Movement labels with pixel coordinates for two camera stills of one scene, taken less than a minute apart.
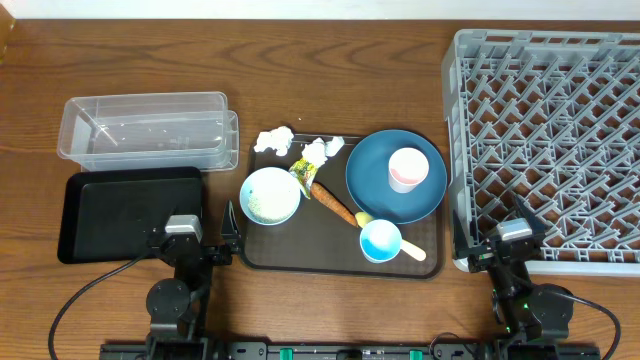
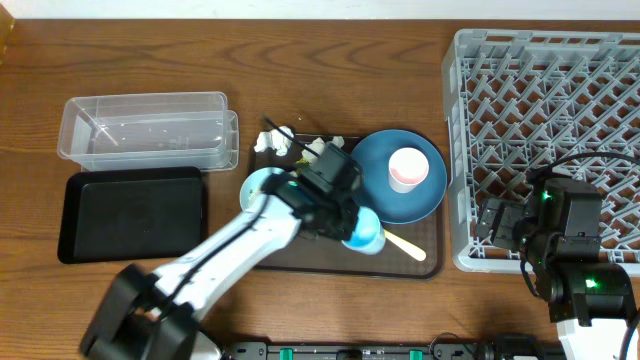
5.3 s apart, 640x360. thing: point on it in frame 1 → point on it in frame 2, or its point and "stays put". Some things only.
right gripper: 481,256 → 503,229
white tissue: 317,151 stays put
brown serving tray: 315,239 stays put
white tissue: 278,139 stays put
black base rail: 348,350 stays put
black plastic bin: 108,214 stays put
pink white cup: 408,167 stays put
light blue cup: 380,241 → 369,235
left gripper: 209,260 → 346,223
